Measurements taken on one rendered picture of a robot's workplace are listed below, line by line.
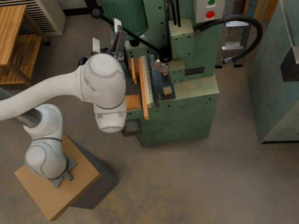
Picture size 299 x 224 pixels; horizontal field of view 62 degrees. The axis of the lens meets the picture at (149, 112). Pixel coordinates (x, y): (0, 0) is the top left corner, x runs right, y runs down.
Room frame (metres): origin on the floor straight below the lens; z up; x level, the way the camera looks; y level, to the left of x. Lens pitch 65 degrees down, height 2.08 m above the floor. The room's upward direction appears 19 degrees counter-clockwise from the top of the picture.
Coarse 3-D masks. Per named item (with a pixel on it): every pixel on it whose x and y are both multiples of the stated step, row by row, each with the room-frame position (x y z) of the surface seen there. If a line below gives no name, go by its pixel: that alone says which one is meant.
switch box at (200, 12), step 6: (198, 0) 0.64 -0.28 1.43; (204, 0) 0.63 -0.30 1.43; (216, 0) 0.62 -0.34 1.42; (222, 0) 0.62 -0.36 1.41; (198, 6) 0.64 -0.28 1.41; (204, 6) 0.63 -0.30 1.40; (216, 6) 0.62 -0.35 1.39; (222, 6) 0.62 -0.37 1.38; (198, 12) 0.64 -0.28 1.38; (204, 12) 0.63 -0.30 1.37; (216, 12) 0.62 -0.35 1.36; (222, 12) 0.62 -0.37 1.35; (198, 18) 0.63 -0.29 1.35; (204, 18) 0.63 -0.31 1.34; (216, 18) 0.62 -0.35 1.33
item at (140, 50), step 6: (144, 36) 0.88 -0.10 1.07; (126, 42) 0.88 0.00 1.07; (150, 42) 0.83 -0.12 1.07; (126, 48) 0.84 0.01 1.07; (132, 48) 0.83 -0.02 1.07; (138, 48) 0.82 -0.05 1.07; (144, 48) 0.81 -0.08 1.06; (150, 48) 0.81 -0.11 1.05; (132, 54) 0.83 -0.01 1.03; (138, 54) 0.82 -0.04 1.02; (144, 54) 0.81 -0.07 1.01
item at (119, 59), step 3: (123, 51) 0.89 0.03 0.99; (126, 54) 0.88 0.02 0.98; (123, 57) 0.88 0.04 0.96; (126, 57) 0.85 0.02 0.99; (117, 60) 0.88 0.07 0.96; (120, 60) 0.87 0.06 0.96; (123, 60) 0.87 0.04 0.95; (126, 60) 0.83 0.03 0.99; (126, 63) 0.83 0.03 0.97; (126, 66) 0.83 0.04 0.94
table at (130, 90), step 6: (114, 36) 1.10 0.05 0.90; (126, 72) 0.82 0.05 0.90; (126, 78) 0.79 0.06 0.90; (132, 78) 0.77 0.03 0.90; (138, 78) 0.76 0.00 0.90; (126, 84) 0.75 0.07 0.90; (132, 84) 0.74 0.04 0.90; (138, 84) 0.72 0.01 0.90; (126, 90) 0.71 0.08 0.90; (132, 90) 0.70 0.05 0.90; (138, 90) 0.69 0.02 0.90; (138, 108) 0.58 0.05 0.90; (150, 108) 0.56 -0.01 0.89; (126, 114) 0.59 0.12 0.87; (132, 114) 0.58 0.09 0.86
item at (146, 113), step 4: (140, 56) 0.87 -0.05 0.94; (140, 68) 0.79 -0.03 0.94; (140, 72) 0.77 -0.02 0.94; (140, 76) 0.74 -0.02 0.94; (140, 80) 0.72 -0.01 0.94; (144, 88) 0.66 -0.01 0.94; (144, 92) 0.64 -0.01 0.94; (144, 96) 0.62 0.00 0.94; (144, 100) 0.60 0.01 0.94; (144, 104) 0.57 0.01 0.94; (144, 108) 0.55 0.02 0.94; (144, 112) 0.53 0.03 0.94; (148, 112) 0.54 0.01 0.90; (144, 116) 0.51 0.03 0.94; (148, 116) 0.51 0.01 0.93
